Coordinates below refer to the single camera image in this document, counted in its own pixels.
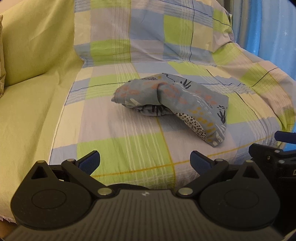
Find beige cushion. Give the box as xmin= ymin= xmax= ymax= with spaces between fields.
xmin=0 ymin=15 xmax=6 ymax=97

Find blue star curtain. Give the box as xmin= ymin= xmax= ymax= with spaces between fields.
xmin=218 ymin=0 xmax=295 ymax=79

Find yellow green bed sheet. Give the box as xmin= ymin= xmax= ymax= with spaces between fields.
xmin=1 ymin=1 xmax=83 ymax=222

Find plaid pillow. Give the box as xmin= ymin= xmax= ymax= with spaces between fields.
xmin=74 ymin=1 xmax=234 ymax=67

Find blue patterned pajama garment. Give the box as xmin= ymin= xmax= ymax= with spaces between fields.
xmin=112 ymin=73 xmax=228 ymax=147

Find plaid checkered bed sheet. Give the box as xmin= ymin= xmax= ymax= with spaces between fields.
xmin=49 ymin=43 xmax=295 ymax=189

